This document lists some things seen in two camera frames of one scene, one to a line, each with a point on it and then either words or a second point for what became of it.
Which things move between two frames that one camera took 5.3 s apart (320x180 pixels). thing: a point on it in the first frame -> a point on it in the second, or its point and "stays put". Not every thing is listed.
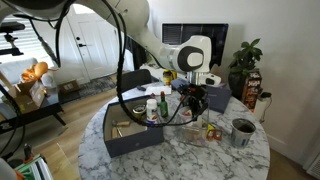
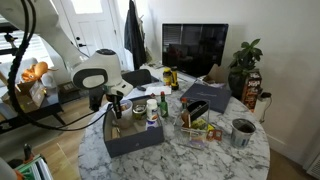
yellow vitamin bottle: x=167 y=77 stays put
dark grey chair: x=135 y=79 stays put
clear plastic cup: x=185 y=114 -> x=126 y=117
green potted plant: x=244 y=61 stays put
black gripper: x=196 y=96 -> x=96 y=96
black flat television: x=174 y=33 stays put
